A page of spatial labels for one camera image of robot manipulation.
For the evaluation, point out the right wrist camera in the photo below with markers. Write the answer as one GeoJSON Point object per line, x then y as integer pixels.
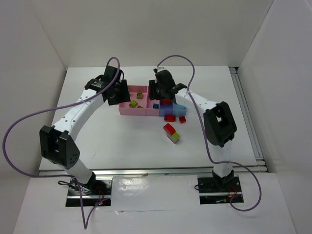
{"type": "Point", "coordinates": [158, 69]}

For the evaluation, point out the aluminium side rail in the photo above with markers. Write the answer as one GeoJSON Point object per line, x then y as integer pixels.
{"type": "Point", "coordinates": [247, 118]}

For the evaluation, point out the green lego brick from stack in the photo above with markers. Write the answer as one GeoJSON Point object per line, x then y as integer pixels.
{"type": "Point", "coordinates": [139, 95]}

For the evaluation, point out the aluminium front rail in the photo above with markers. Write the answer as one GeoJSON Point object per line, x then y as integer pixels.
{"type": "Point", "coordinates": [165, 171]}

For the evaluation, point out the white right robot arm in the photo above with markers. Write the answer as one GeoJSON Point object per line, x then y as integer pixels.
{"type": "Point", "coordinates": [216, 120]}

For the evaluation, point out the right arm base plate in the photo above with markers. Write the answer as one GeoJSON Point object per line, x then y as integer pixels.
{"type": "Point", "coordinates": [209, 193]}

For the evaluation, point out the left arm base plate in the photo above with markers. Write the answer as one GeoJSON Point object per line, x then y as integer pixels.
{"type": "Point", "coordinates": [89, 198]}

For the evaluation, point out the long green lego brick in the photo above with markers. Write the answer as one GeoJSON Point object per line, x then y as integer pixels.
{"type": "Point", "coordinates": [133, 104]}

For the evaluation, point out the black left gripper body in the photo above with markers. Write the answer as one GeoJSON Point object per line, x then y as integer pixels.
{"type": "Point", "coordinates": [122, 93]}

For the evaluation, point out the dark blue container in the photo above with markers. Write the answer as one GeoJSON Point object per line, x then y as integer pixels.
{"type": "Point", "coordinates": [165, 110]}

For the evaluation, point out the large pink container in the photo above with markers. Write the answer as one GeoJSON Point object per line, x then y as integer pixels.
{"type": "Point", "coordinates": [138, 101]}

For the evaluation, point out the narrow pink container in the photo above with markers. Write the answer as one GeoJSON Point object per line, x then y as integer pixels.
{"type": "Point", "coordinates": [152, 106]}

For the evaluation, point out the wide red lego brick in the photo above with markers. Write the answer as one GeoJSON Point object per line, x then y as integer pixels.
{"type": "Point", "coordinates": [169, 118]}

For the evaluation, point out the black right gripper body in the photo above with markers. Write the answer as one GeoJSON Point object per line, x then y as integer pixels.
{"type": "Point", "coordinates": [156, 90]}

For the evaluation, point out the light blue container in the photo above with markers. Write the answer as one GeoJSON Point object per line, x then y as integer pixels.
{"type": "Point", "coordinates": [179, 110]}

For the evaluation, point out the small red lego brick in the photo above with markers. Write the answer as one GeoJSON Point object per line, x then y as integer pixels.
{"type": "Point", "coordinates": [182, 119]}

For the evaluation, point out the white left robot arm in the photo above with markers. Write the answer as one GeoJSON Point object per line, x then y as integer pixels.
{"type": "Point", "coordinates": [57, 143]}

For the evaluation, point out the multicolour lego stack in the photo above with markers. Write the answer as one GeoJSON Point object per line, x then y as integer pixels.
{"type": "Point", "coordinates": [171, 133]}

